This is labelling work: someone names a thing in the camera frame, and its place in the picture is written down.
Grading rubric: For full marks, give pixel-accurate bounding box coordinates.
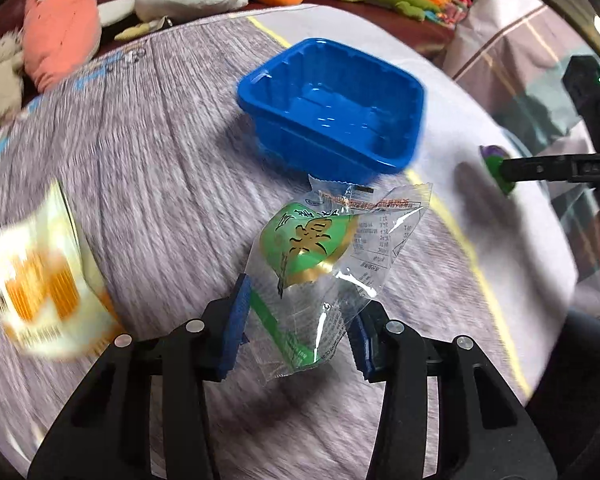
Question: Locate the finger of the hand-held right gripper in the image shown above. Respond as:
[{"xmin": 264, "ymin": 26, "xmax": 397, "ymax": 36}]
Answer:
[{"xmin": 500, "ymin": 155, "xmax": 600, "ymax": 183}]

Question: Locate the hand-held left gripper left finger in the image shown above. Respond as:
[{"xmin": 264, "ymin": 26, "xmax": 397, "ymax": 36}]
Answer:
[{"xmin": 27, "ymin": 274, "xmax": 253, "ymax": 480}]

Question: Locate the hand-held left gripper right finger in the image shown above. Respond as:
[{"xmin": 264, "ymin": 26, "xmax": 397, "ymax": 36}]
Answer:
[{"xmin": 347, "ymin": 302, "xmax": 558, "ymax": 480}]

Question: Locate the purple and green small packet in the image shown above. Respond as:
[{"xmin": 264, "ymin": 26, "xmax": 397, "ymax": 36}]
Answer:
[{"xmin": 479, "ymin": 145, "xmax": 516, "ymax": 196}]

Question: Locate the clear green snack wrapper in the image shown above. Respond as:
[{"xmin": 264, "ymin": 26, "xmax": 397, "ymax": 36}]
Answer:
[{"xmin": 242, "ymin": 174, "xmax": 433, "ymax": 386}]

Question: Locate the yellow snack packet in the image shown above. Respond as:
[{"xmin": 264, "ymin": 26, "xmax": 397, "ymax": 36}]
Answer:
[{"xmin": 0, "ymin": 180, "xmax": 126, "ymax": 361}]

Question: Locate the blue plastic tray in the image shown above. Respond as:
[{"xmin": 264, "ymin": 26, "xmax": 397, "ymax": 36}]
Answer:
[{"xmin": 237, "ymin": 37, "xmax": 426, "ymax": 186}]

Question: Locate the pink striped pillow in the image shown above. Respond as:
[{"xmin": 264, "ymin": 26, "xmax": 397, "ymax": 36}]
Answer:
[{"xmin": 442, "ymin": 0, "xmax": 596, "ymax": 126}]

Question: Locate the beige bunny plush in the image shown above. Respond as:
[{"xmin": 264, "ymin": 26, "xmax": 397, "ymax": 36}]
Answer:
[{"xmin": 0, "ymin": 30, "xmax": 26, "ymax": 138}]

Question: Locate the pink plush doll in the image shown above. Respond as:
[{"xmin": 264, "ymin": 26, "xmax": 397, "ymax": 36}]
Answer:
[{"xmin": 22, "ymin": 0, "xmax": 102, "ymax": 93}]

